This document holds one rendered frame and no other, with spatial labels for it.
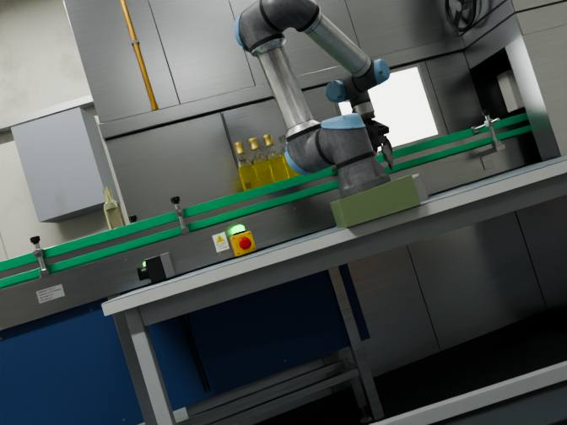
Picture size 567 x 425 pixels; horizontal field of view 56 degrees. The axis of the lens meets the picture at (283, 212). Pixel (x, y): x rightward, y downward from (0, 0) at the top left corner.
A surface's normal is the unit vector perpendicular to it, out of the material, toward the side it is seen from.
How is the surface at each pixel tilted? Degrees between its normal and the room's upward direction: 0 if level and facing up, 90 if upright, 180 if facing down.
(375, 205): 90
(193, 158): 90
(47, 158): 90
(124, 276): 90
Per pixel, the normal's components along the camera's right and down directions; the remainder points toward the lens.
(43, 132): 0.02, -0.04
